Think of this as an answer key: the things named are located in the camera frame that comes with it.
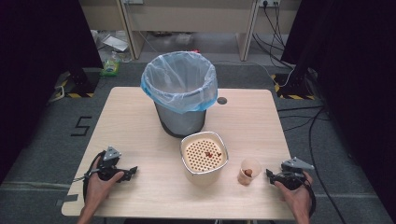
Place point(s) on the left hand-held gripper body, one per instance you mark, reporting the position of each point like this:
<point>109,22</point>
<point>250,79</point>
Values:
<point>109,168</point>

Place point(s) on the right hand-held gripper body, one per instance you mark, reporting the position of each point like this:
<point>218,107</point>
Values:
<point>292,177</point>

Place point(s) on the clear plastic cup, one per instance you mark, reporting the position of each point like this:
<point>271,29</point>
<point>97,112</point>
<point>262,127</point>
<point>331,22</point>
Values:
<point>249,174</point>

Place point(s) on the person's right hand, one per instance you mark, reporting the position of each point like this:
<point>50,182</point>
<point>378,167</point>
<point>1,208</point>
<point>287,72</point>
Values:
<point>297,197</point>

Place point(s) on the person's left hand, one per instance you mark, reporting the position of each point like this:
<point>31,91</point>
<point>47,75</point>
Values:
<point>99,186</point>

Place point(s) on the brown food scrap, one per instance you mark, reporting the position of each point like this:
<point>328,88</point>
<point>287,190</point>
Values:
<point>248,172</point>

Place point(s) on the red-brown food scraps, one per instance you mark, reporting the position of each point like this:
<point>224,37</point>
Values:
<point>209,154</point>

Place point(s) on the cream container with strainer lid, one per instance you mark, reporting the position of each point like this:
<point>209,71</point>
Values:
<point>202,163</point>

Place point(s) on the grey trash bin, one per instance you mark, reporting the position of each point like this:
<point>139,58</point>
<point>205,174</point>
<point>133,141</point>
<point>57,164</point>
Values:
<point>182,119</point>

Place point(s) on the dark round table grommet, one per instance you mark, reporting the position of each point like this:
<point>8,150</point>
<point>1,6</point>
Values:
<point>222,100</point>

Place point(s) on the black stand base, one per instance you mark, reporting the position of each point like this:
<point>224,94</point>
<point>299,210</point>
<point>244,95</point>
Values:
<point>294,87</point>
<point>81,81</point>

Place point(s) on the blue plastic bin bag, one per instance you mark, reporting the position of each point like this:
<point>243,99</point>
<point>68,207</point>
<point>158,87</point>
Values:
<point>179,82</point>

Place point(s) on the green packet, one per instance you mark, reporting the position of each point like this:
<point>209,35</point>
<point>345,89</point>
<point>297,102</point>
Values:
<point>110,67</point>

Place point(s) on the black curtain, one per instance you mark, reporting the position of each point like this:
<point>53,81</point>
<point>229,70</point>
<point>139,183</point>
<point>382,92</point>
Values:
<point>37,62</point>
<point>355,77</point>

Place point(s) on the white plastic wrapping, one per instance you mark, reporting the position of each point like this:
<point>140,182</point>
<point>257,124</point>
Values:
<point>115,42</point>

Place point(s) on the beige wooden desk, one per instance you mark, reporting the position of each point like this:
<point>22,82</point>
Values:
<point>186,18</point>

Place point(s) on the white wall socket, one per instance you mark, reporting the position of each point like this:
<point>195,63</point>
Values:
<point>269,2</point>

